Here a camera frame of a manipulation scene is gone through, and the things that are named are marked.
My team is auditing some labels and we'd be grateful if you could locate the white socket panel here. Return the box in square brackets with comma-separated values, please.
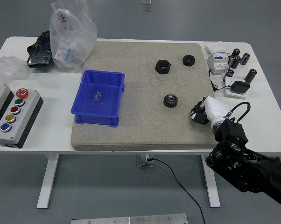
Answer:
[223, 77, 247, 100]

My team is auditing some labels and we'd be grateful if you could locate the small black hex nut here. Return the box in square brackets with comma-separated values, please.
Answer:
[182, 54, 197, 67]

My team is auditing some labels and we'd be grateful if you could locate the black gear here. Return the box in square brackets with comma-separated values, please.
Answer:
[163, 93, 179, 109]

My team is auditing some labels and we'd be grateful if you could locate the white flat switch box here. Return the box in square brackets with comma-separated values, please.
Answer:
[205, 43, 229, 55]

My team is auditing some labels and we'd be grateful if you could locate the blue plastic bin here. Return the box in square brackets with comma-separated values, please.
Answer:
[70, 69, 126, 128]

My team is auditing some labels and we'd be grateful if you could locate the large black hex nut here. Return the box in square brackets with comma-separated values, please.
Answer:
[155, 59, 171, 75]

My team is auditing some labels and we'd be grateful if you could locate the five-button control box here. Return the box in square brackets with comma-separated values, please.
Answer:
[0, 88, 44, 149]

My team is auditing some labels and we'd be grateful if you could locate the silver metal plate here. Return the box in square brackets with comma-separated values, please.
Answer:
[70, 213, 189, 224]

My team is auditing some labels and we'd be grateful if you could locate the clear floor fixture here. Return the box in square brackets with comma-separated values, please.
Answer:
[141, 0, 155, 12]

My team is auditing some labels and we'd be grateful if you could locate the white circuit breaker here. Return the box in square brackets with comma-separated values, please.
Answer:
[207, 51, 230, 76]

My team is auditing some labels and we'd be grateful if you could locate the white plastic shopping bag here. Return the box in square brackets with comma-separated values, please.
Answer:
[49, 0, 98, 73]

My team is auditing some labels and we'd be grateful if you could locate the black floor cable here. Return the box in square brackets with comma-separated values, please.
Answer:
[148, 158, 206, 224]

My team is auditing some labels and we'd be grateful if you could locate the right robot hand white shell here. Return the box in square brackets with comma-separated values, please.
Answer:
[190, 96, 230, 126]

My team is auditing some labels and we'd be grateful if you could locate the black crumpled packet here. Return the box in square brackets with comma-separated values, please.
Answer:
[26, 31, 54, 68]

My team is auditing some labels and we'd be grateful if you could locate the black power adapter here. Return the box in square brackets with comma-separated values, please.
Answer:
[231, 80, 251, 95]

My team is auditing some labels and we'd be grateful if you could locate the white table leg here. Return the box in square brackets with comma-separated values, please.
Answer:
[36, 154, 60, 209]
[201, 155, 221, 208]

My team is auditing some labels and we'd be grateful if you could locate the clear bubble wrap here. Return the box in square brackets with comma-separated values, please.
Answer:
[0, 56, 31, 84]

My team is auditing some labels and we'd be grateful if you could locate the grey-brown mat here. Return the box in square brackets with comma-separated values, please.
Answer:
[70, 41, 225, 152]

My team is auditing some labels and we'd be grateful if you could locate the black adapter cord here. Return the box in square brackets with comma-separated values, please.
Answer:
[210, 79, 233, 92]

